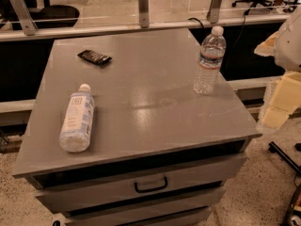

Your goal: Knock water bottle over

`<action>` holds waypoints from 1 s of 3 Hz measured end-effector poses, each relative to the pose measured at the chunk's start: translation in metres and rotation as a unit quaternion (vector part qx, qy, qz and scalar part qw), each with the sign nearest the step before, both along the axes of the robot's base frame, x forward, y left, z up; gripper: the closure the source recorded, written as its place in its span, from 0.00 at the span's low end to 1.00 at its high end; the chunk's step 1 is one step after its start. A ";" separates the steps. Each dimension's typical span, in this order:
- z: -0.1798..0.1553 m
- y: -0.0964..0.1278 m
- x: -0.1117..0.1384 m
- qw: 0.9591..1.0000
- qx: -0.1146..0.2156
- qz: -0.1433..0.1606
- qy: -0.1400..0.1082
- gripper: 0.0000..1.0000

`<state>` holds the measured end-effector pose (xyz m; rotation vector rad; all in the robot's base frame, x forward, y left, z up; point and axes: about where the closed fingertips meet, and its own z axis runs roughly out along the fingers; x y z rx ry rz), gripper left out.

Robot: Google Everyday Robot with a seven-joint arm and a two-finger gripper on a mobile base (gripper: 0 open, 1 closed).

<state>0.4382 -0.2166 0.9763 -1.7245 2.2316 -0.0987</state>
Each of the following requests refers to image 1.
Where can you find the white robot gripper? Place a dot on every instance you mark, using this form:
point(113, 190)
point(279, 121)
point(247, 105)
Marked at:
point(290, 46)

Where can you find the clear plastic water bottle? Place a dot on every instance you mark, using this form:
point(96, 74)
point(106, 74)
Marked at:
point(210, 59)

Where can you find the white labelled bottle lying down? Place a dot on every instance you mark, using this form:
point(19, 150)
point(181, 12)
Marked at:
point(76, 129)

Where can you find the metal railing ledge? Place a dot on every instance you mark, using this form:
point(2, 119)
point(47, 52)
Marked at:
point(79, 32)

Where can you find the black stand base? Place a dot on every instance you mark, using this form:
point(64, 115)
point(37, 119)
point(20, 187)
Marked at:
point(274, 148)

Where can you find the grey drawer cabinet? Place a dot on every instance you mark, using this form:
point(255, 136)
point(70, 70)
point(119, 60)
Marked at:
point(148, 123)

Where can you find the black office chair left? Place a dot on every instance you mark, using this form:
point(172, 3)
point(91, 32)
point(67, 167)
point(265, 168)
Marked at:
point(50, 16)

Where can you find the metal bracket right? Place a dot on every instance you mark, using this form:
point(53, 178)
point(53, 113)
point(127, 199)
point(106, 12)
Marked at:
point(214, 9)

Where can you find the metal bracket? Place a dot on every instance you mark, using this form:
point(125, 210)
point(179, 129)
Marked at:
point(214, 9)
point(144, 18)
point(24, 17)

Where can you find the black drawer handle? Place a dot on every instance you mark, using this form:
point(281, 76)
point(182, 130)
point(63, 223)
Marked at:
point(149, 186)

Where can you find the metal bracket middle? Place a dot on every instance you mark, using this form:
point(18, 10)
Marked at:
point(144, 18)

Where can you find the metal bracket left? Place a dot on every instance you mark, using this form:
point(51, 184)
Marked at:
point(24, 17)

